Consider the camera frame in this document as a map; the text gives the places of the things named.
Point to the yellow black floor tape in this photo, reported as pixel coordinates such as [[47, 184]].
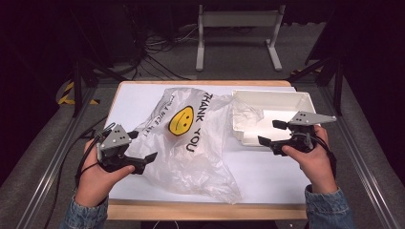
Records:
[[65, 95]]

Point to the person's left hand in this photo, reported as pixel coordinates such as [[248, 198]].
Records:
[[95, 181]]

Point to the person's right hand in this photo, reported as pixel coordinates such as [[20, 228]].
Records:
[[313, 165]]

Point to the clear smiley plastic bag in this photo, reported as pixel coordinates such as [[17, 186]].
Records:
[[194, 159]]

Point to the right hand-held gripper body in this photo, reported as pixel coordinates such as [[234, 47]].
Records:
[[302, 130]]

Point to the aluminium rail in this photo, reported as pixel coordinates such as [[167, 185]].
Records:
[[54, 159], [359, 159]]

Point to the wooden table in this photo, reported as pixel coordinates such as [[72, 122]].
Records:
[[203, 211]]

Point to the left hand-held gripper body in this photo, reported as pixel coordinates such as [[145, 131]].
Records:
[[116, 140]]

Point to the black tripod stand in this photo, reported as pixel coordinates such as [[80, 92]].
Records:
[[78, 86], [337, 82]]

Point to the white paper sheet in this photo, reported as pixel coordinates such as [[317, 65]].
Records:
[[264, 175]]

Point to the white plastic bin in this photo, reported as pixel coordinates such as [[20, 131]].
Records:
[[270, 105]]

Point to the white metal stand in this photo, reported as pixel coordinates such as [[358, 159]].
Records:
[[238, 19]]

